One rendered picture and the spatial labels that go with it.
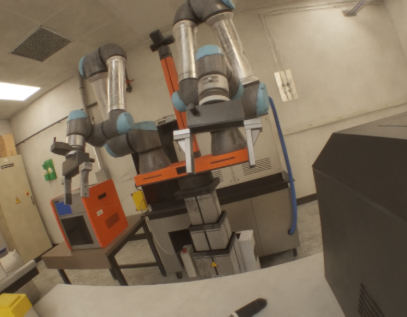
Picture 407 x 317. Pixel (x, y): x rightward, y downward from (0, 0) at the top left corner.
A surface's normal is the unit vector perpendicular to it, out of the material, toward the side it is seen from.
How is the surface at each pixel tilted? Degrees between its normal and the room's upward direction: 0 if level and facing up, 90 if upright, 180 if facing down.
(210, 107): 67
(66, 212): 90
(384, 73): 90
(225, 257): 90
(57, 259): 90
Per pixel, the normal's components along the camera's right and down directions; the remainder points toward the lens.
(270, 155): -0.13, 0.14
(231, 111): -0.22, -0.25
